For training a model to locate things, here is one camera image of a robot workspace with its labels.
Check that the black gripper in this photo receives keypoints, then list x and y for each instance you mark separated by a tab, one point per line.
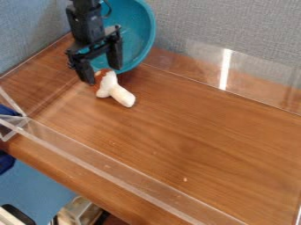
93	38

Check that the white and brown toy mushroom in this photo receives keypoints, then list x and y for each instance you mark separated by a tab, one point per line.
107	88

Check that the blue plastic bowl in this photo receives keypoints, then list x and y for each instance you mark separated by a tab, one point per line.
133	16

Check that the clear acrylic barrier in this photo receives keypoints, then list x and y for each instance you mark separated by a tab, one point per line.
204	152

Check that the blue clamp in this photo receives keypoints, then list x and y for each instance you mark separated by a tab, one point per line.
6	160

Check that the black and white object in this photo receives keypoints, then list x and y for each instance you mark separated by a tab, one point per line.
10	216

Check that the metal frame under table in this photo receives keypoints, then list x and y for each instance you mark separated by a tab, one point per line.
77	212

